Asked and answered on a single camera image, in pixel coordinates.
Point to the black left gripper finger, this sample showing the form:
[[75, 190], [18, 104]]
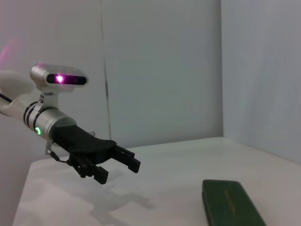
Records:
[[128, 160], [94, 170]]

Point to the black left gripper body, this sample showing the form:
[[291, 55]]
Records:
[[80, 141]]

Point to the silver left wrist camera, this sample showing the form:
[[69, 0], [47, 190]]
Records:
[[61, 77]]

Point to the green glasses case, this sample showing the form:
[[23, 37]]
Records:
[[225, 202]]

